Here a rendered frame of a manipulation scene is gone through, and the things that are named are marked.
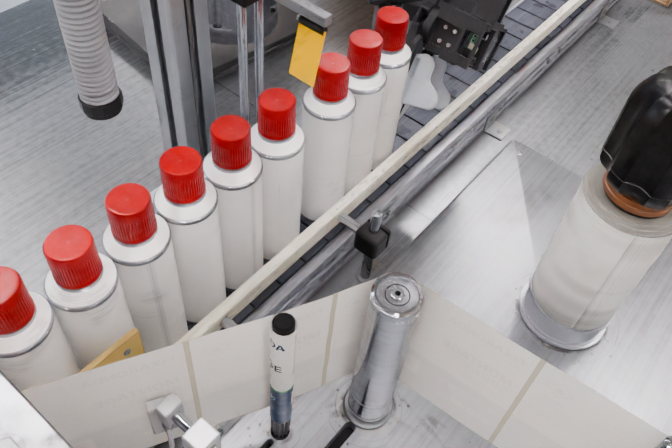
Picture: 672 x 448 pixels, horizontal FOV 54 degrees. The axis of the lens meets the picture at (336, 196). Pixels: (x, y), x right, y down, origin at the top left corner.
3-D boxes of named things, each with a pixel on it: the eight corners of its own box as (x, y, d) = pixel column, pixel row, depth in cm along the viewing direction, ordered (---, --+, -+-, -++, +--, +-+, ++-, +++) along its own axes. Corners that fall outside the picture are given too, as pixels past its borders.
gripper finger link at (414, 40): (396, 86, 74) (430, 12, 71) (385, 80, 75) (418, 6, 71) (413, 86, 78) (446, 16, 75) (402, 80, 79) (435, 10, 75)
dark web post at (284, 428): (280, 445, 57) (284, 337, 43) (266, 432, 58) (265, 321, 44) (294, 430, 58) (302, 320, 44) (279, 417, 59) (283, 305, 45)
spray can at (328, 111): (321, 232, 73) (335, 88, 58) (287, 207, 75) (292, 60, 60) (351, 207, 76) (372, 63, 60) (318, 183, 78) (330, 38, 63)
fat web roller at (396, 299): (372, 440, 58) (405, 333, 44) (332, 407, 60) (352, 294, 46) (402, 403, 61) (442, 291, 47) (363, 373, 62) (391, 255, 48)
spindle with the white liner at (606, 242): (582, 368, 64) (748, 151, 42) (503, 314, 68) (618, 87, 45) (618, 309, 69) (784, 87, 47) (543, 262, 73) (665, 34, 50)
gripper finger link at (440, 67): (425, 140, 78) (460, 68, 75) (385, 116, 80) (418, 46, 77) (435, 138, 81) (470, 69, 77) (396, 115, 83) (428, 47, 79)
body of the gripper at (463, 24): (461, 75, 71) (516, -34, 66) (397, 41, 74) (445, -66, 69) (484, 76, 77) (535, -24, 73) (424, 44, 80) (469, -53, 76)
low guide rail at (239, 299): (164, 382, 59) (161, 372, 57) (155, 374, 59) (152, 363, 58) (632, -41, 117) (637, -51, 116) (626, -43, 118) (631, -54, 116)
